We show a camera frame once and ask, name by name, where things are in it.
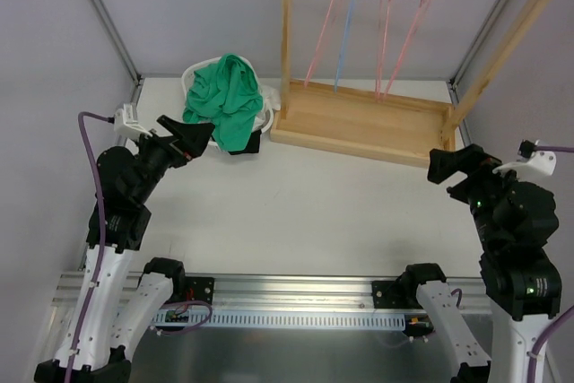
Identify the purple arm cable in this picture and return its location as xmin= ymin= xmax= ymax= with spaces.
xmin=62 ymin=111 xmax=214 ymax=383
xmin=380 ymin=143 xmax=574 ymax=383

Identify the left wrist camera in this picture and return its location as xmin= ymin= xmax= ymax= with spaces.
xmin=113 ymin=103 xmax=152 ymax=142

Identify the black tank top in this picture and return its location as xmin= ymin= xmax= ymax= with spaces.
xmin=229 ymin=130 xmax=262 ymax=156

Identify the wooden clothes rack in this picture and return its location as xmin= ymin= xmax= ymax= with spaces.
xmin=270 ymin=0 xmax=551 ymax=167

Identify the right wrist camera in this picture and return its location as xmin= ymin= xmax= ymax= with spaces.
xmin=492 ymin=140 xmax=557 ymax=182

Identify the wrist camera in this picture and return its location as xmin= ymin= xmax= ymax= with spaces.
xmin=492 ymin=140 xmax=557 ymax=182
xmin=113 ymin=103 xmax=152 ymax=142

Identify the white perforated plastic basket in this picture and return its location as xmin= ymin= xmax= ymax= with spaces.
xmin=181 ymin=53 xmax=281 ymax=155

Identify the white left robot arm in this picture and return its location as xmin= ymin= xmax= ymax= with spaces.
xmin=33 ymin=109 xmax=214 ymax=382

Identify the cream tank top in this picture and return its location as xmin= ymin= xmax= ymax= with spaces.
xmin=252 ymin=84 xmax=282 ymax=134

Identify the white slotted cable duct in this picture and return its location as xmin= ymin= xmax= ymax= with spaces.
xmin=150 ymin=309 xmax=408 ymax=330

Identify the green tank top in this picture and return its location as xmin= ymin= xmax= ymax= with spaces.
xmin=182 ymin=53 xmax=264 ymax=152

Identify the pink hanger with cream top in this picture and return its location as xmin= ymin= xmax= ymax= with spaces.
xmin=375 ymin=0 xmax=393 ymax=100

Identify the pink wire hanger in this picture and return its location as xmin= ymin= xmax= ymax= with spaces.
xmin=304 ymin=0 xmax=343 ymax=87

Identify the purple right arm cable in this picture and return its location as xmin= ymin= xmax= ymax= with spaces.
xmin=380 ymin=143 xmax=574 ymax=383

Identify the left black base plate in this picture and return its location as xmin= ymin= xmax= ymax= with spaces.
xmin=185 ymin=275 xmax=215 ymax=305

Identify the blue wire hanger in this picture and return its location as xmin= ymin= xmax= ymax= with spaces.
xmin=334 ymin=0 xmax=355 ymax=91

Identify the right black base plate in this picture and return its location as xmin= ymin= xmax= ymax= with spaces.
xmin=370 ymin=278 xmax=422 ymax=310

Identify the aluminium mounting rail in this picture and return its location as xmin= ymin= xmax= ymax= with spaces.
xmin=50 ymin=272 xmax=491 ymax=315

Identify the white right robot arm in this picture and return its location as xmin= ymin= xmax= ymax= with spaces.
xmin=396 ymin=141 xmax=573 ymax=382

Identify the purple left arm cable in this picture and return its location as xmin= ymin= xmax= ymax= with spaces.
xmin=62 ymin=111 xmax=214 ymax=383

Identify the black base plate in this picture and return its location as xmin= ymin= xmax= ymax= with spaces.
xmin=185 ymin=275 xmax=215 ymax=305
xmin=370 ymin=278 xmax=422 ymax=310

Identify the pink hanger with green top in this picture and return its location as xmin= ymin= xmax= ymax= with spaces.
xmin=383 ymin=0 xmax=432 ymax=99

